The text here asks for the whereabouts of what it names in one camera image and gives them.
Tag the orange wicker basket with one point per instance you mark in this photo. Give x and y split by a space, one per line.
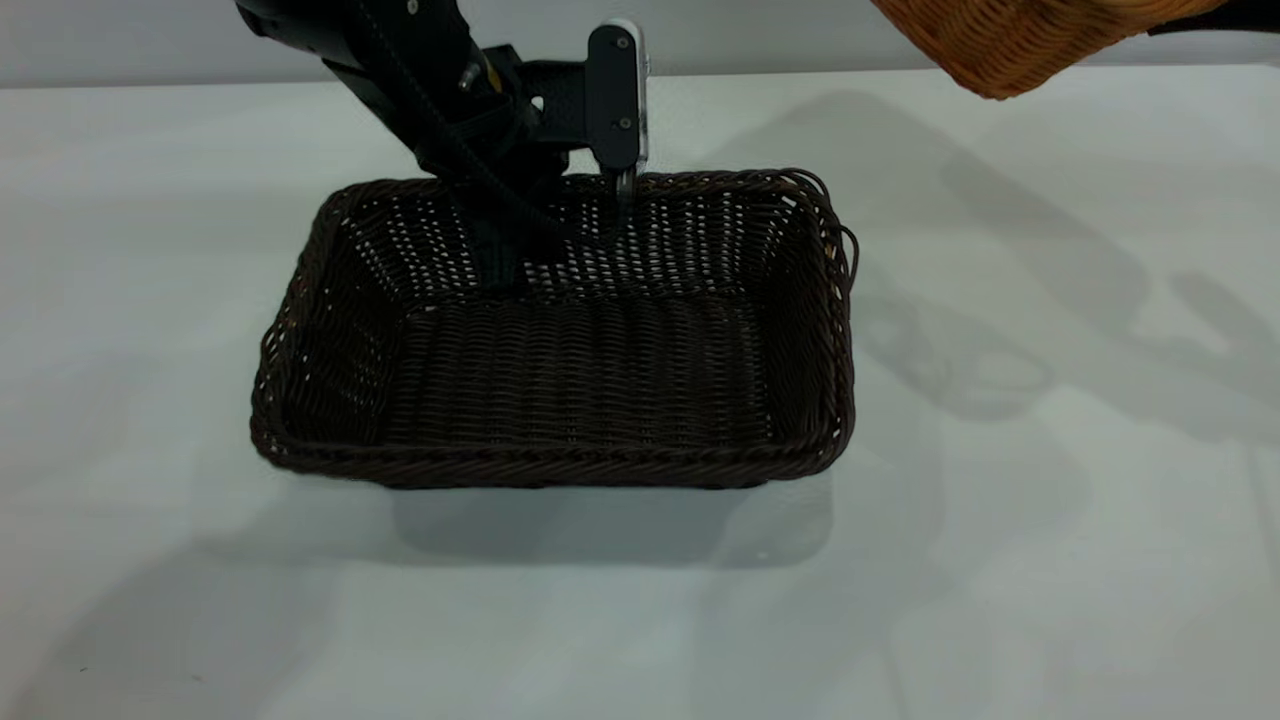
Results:
1010 40

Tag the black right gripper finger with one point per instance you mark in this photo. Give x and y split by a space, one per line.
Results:
1225 15

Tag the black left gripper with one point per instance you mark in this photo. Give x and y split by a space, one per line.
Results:
505 120

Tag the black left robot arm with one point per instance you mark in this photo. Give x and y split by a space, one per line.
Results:
400 45

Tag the black wicker basket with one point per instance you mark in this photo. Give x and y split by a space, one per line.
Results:
600 380

